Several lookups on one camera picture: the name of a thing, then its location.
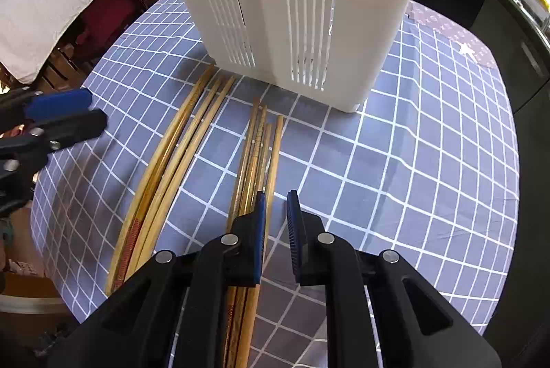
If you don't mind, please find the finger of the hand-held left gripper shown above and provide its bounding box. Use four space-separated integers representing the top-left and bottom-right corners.
0 109 108 162
0 88 93 129

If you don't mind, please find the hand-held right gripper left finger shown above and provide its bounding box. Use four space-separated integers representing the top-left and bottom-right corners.
45 191 267 368

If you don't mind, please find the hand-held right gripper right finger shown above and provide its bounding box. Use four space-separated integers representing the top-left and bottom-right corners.
286 190 501 368

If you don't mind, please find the brown wooden chopstick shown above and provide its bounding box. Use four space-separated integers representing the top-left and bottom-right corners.
253 123 273 201
223 97 261 368

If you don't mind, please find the light wooden chopstick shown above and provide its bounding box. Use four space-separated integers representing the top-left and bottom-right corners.
126 78 229 278
137 75 238 270
234 114 285 368

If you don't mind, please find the dark patterned wooden chopstick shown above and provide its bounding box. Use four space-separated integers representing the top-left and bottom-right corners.
232 105 268 368

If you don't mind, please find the golden wooden chopstick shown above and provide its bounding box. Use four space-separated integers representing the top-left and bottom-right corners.
105 65 218 295

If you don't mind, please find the wooden chopstick red patterned end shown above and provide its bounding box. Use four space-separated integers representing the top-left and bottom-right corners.
112 78 223 291

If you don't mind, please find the wooden chair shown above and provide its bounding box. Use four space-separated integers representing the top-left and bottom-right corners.
42 41 92 90

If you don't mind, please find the dark red cloth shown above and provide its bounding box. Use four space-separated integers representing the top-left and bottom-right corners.
79 0 144 63

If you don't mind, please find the blue-grey checked tablecloth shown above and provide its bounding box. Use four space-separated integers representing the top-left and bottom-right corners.
30 0 520 368

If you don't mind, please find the star-patterned grey cloth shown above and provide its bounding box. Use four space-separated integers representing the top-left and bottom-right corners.
404 0 497 70

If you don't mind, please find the black cabinet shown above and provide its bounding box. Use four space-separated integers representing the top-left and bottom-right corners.
410 0 550 115

